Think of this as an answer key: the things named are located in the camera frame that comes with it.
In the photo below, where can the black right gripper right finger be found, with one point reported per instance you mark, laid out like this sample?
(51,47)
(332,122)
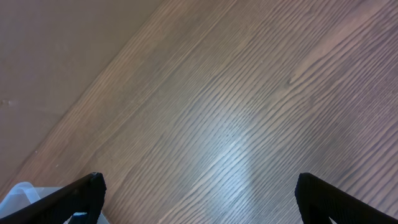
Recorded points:
(321,203)

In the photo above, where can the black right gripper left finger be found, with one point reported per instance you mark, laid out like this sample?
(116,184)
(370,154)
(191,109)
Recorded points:
(62,202)

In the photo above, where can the clear plastic storage bin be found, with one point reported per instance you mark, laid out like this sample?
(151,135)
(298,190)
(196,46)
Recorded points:
(21,194)

